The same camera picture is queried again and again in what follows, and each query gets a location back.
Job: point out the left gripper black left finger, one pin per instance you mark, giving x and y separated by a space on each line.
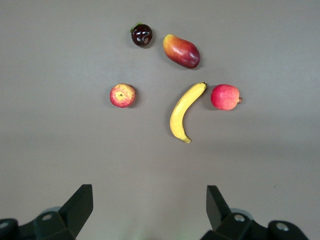
75 212

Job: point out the red apple beside tray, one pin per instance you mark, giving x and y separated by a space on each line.
225 97

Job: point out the red yellow mango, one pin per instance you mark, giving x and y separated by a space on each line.
181 51

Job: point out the yellow banana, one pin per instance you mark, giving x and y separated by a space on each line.
181 112

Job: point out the red yellow apple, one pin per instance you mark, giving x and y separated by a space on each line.
122 95

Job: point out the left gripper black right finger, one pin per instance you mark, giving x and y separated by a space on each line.
220 212

